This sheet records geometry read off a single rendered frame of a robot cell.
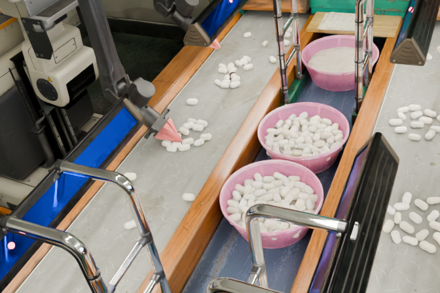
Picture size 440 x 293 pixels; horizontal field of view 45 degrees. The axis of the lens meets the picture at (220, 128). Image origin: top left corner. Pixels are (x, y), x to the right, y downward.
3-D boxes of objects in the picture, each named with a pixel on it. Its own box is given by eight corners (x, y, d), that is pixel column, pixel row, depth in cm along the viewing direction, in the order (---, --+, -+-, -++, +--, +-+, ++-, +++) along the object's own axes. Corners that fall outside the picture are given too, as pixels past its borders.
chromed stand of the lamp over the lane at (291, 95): (236, 109, 183) (217, -12, 157) (256, 78, 197) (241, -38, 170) (288, 116, 176) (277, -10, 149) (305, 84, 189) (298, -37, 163)
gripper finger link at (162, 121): (189, 131, 160) (165, 112, 159) (179, 146, 155) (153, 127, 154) (179, 142, 165) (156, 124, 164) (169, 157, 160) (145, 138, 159)
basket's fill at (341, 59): (300, 87, 187) (299, 74, 183) (317, 55, 202) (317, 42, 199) (364, 95, 178) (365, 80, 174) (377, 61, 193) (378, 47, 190)
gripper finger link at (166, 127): (192, 127, 162) (168, 108, 161) (182, 141, 157) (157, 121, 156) (183, 138, 166) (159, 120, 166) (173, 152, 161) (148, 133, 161)
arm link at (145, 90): (120, 80, 163) (102, 93, 158) (133, 59, 155) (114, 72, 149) (148, 106, 163) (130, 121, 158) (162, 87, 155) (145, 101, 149)
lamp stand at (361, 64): (351, 125, 167) (351, -7, 140) (365, 90, 181) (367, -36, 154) (414, 133, 159) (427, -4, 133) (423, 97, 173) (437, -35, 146)
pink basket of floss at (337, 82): (323, 104, 178) (322, 81, 172) (290, 69, 199) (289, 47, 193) (393, 82, 182) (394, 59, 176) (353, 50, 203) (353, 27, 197)
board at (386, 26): (306, 31, 202) (305, 29, 201) (316, 14, 212) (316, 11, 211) (395, 38, 188) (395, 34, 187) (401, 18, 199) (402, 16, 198)
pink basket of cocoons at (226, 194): (208, 244, 137) (202, 220, 131) (245, 176, 155) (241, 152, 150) (308, 270, 126) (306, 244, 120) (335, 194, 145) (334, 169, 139)
